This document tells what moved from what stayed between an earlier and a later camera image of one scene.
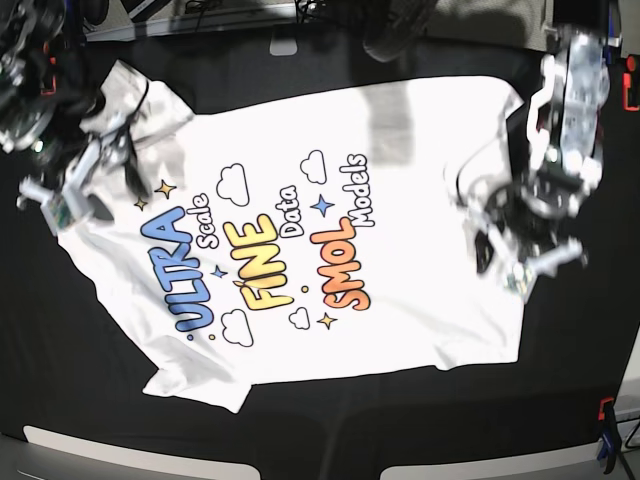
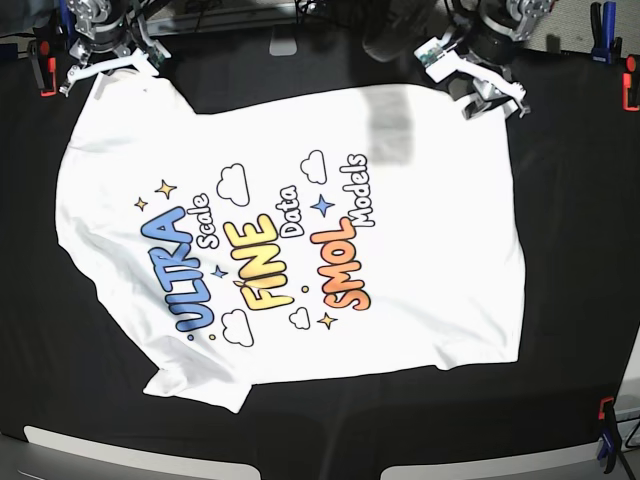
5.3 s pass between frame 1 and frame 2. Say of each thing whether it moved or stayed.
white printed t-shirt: stayed
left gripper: moved
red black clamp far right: stayed
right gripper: moved
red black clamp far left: stayed
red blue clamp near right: stayed
